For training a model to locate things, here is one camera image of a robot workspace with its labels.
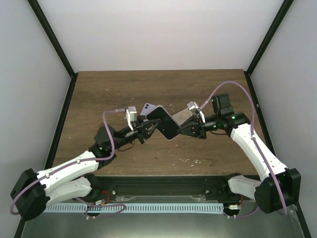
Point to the black left frame post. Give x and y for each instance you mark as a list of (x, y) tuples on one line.
[(40, 15)]

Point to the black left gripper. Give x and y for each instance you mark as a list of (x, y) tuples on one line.
[(142, 130)]

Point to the pink phone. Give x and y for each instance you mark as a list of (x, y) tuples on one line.
[(168, 127)]

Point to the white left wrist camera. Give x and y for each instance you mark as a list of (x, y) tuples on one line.
[(131, 116)]

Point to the black right frame post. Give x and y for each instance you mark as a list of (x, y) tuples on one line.
[(284, 8)]

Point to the black frame post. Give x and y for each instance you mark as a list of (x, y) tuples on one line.
[(40, 15), (284, 8)]

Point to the beige phone case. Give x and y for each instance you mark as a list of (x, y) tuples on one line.
[(182, 116)]

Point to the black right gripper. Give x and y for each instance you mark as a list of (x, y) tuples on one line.
[(198, 130)]

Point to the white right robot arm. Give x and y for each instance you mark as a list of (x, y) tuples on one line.
[(278, 186)]

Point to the grey metal front plate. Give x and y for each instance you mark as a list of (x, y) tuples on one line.
[(249, 223)]

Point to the light blue slotted cable duct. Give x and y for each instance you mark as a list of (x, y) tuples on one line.
[(201, 208)]

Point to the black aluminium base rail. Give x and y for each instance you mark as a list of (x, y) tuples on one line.
[(209, 187)]

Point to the black left table edge rail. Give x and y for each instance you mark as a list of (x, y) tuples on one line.
[(60, 124)]

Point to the black right table edge rail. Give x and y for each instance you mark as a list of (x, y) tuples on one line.
[(299, 212)]

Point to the black table edge rail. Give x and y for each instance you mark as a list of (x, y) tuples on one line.
[(299, 212), (60, 124)]

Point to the lilac phone case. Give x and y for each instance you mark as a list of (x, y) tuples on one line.
[(150, 110)]

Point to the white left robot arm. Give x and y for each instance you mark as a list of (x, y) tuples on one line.
[(74, 179)]

